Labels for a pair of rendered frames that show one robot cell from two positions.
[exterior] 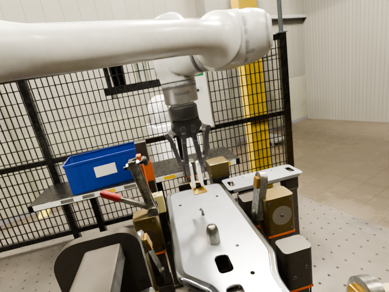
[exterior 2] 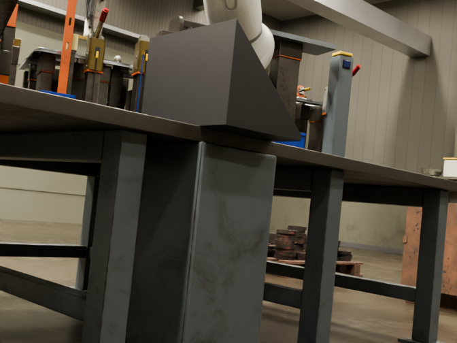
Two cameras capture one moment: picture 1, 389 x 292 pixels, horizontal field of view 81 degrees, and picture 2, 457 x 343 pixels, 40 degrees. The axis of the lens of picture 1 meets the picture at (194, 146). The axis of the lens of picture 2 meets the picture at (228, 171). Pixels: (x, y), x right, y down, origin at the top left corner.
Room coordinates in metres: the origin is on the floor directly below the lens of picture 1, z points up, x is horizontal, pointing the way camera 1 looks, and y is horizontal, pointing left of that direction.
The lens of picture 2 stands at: (0.74, 2.51, 0.50)
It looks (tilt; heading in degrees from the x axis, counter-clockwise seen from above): 3 degrees up; 253
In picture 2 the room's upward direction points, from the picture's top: 6 degrees clockwise
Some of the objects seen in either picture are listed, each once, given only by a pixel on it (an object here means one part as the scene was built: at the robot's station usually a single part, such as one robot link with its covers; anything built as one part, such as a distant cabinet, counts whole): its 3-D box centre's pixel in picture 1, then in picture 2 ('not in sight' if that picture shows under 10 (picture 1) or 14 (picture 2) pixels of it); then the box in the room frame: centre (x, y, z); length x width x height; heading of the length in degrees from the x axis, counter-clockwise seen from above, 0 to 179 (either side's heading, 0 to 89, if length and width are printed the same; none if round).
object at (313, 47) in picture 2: not in sight; (287, 41); (-0.13, 0.25, 1.16); 0.37 x 0.14 x 0.02; 8
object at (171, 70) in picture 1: (176, 48); not in sight; (0.60, 0.00, 1.47); 0.13 x 0.11 x 0.16; 59
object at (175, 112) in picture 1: (185, 121); not in sight; (0.61, 0.01, 1.29); 0.08 x 0.07 x 0.09; 98
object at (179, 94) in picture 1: (180, 94); not in sight; (0.61, 0.01, 1.36); 0.09 x 0.09 x 0.06
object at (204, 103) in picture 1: (188, 101); not in sight; (1.17, -0.01, 1.30); 0.23 x 0.02 x 0.31; 98
